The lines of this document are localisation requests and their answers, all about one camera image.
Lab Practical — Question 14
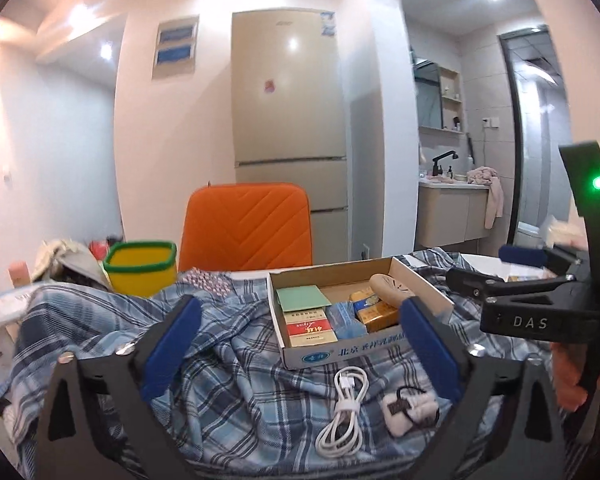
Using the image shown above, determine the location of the bathroom vanity cabinet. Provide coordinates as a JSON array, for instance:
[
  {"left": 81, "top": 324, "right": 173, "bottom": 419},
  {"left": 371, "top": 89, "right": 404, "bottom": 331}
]
[{"left": 416, "top": 179, "right": 489, "bottom": 248}]

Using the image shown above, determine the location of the yellow bin with green rim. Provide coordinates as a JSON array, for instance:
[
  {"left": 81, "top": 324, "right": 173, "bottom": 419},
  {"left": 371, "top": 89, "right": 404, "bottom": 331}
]
[{"left": 104, "top": 240, "right": 178, "bottom": 297}]

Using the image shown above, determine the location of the white small device with cord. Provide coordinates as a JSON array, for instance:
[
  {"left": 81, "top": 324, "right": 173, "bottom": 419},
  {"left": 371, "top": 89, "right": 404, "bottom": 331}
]
[{"left": 381, "top": 385, "right": 440, "bottom": 438}]

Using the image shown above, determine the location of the pink towel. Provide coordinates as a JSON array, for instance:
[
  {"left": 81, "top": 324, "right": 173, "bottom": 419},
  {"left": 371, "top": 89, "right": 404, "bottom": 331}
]
[{"left": 467, "top": 166, "right": 504, "bottom": 230}]

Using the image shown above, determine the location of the beige refrigerator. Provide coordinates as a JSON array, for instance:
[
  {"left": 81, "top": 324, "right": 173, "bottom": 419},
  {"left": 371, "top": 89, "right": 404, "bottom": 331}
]
[{"left": 230, "top": 9, "right": 349, "bottom": 264}]

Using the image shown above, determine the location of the light blue wipes pack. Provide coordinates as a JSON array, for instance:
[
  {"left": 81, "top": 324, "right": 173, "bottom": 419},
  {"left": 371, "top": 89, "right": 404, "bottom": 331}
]
[{"left": 325, "top": 301, "right": 367, "bottom": 340}]

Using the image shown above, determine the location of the black faucet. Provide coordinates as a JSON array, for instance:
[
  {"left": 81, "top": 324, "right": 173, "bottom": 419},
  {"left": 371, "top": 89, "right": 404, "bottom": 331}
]
[{"left": 431, "top": 148, "right": 461, "bottom": 177}]

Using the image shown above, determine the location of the blue plaid blanket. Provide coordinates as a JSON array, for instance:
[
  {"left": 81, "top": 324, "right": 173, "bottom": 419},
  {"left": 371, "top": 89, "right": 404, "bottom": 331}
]
[{"left": 10, "top": 248, "right": 553, "bottom": 479}]

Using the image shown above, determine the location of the gold and red carton box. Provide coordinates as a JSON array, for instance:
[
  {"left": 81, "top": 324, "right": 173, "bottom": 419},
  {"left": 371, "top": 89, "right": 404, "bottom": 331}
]
[{"left": 284, "top": 309, "right": 337, "bottom": 348}]

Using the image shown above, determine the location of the open cardboard box tray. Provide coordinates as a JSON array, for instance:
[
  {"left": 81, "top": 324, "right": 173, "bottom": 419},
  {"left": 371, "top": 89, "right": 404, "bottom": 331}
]
[{"left": 268, "top": 257, "right": 453, "bottom": 370}]

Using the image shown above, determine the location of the red white patterned cloth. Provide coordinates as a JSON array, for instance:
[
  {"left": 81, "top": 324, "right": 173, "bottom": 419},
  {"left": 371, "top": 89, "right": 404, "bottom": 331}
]
[{"left": 178, "top": 268, "right": 234, "bottom": 297}]

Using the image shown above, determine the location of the white coiled usb cable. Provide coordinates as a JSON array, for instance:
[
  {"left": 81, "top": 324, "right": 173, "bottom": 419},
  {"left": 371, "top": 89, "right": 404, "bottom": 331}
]
[{"left": 314, "top": 365, "right": 371, "bottom": 460}]

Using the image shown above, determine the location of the wall panel with blue labels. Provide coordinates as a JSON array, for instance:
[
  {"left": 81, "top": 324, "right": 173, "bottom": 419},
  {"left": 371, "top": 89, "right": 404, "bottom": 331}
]
[{"left": 151, "top": 16, "right": 199, "bottom": 79}]

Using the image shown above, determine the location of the beige round perforated disc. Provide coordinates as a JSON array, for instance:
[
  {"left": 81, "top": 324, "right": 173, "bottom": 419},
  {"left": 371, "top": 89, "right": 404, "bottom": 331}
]
[{"left": 370, "top": 273, "right": 415, "bottom": 309}]

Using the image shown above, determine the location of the gold and blue packet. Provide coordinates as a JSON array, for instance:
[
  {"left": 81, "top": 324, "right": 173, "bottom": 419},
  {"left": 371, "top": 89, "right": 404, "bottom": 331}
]
[{"left": 350, "top": 287, "right": 399, "bottom": 333}]

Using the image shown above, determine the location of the right hand of person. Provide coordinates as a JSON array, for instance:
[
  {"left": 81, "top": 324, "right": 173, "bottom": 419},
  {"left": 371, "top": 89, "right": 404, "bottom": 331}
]
[{"left": 550, "top": 342, "right": 588, "bottom": 413}]

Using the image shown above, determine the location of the orange quilted chair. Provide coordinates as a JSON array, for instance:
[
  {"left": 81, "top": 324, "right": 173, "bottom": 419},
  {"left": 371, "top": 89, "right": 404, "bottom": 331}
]
[{"left": 178, "top": 183, "right": 313, "bottom": 272}]

